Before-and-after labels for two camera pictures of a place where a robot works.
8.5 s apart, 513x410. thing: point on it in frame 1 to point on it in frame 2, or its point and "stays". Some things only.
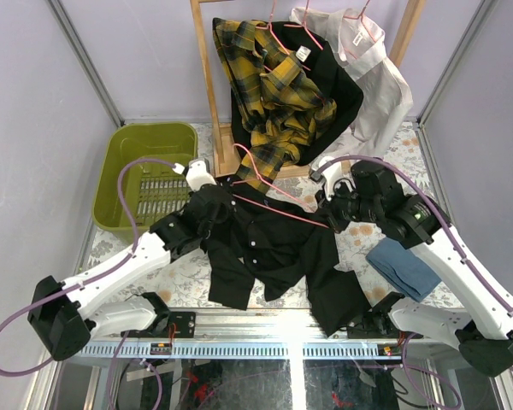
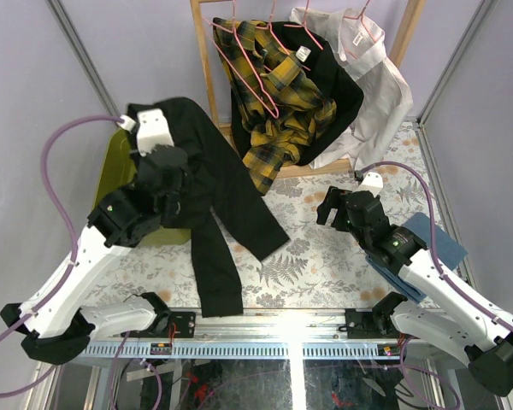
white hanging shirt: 387,101 stays
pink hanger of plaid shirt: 270,26 stays
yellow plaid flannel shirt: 278,104 stays
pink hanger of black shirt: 303,26 stays
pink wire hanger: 279,190 to 238,73
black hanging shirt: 323,70 stays
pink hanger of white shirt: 361,17 stays
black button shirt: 260,242 to 215,188
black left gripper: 221,207 to 167,158
